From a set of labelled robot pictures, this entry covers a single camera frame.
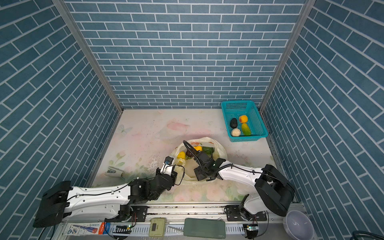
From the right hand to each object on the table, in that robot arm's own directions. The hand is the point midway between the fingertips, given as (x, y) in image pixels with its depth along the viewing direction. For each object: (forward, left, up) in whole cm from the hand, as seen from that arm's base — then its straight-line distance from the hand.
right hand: (197, 171), depth 86 cm
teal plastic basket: (+53, -25, +1) cm, 58 cm away
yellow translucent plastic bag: (-1, +7, +6) cm, 9 cm away
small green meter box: (-28, +16, -1) cm, 32 cm away
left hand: (-3, +11, +9) cm, 14 cm away
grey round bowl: (-22, -50, -3) cm, 55 cm away
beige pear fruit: (+28, -24, +2) cm, 37 cm away
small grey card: (-4, +49, -1) cm, 49 cm away
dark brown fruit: (+10, +6, +2) cm, 12 cm away
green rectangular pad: (-27, -4, -3) cm, 27 cm away
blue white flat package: (-32, +51, -1) cm, 60 cm away
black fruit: (+37, -23, +1) cm, 44 cm away
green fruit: (+32, -31, +1) cm, 45 cm away
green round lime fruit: (+14, -5, +1) cm, 15 cm away
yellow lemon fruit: (+41, -30, +2) cm, 51 cm away
